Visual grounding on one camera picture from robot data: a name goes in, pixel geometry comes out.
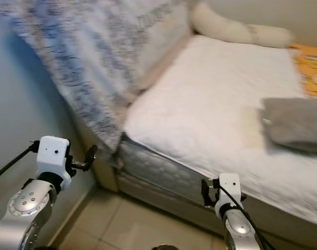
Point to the white quilted mattress pad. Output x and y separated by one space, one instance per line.
200 104

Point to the dark robot foot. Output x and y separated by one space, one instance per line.
165 248

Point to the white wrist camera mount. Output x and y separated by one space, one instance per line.
53 153
229 190

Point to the grey patterned bed base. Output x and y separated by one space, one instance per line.
179 179

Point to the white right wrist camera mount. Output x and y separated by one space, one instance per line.
229 190

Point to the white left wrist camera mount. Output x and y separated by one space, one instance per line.
53 153

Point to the grey pillow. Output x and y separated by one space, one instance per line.
294 125

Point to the cream bolster pillow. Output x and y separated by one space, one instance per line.
226 28

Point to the grey patterned blanket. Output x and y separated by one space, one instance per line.
90 57

